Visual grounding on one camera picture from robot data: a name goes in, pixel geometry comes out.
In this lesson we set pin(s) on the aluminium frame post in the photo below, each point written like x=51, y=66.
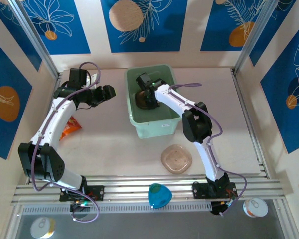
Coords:
x=35, y=37
x=255, y=37

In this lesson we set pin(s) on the orange snack packet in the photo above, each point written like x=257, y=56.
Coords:
x=71, y=128

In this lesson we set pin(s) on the right controller board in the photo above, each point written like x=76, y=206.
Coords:
x=218, y=207

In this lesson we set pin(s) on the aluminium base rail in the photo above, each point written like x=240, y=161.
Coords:
x=129, y=191

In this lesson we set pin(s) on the blue poster dark circle flower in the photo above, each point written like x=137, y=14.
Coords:
x=284, y=112

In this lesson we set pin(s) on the teal rounded triangular object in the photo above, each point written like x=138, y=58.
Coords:
x=159, y=196

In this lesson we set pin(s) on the controller board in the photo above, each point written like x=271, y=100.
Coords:
x=218, y=207
x=78, y=205

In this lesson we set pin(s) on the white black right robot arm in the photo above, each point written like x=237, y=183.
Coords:
x=209, y=159

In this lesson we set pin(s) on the blue poster orange fern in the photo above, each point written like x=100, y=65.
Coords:
x=214, y=30

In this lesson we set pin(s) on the white can yellow label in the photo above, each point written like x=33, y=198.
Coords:
x=42, y=227

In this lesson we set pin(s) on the blue poster small orange circle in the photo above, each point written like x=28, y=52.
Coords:
x=72, y=37

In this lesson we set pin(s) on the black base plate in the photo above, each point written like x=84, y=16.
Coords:
x=199, y=190
x=97, y=193

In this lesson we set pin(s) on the blue poster large tan circle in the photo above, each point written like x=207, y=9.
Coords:
x=164, y=37

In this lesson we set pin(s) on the aluminium side rail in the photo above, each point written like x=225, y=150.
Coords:
x=58, y=79
x=249, y=119

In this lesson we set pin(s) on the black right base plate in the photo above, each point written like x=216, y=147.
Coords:
x=199, y=190

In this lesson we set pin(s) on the blue wall poster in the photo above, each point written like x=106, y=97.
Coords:
x=23, y=44
x=267, y=37

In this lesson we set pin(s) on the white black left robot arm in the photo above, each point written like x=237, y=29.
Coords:
x=52, y=124

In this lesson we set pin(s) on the pale green plastic bin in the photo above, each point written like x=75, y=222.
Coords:
x=152, y=129

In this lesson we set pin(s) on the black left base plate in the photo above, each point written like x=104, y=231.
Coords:
x=97, y=193

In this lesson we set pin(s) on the white can orange label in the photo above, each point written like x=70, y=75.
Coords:
x=255, y=207

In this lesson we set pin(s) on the left controller board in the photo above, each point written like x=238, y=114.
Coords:
x=78, y=205

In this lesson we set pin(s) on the blue poster orange oval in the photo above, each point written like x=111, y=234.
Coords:
x=5, y=74

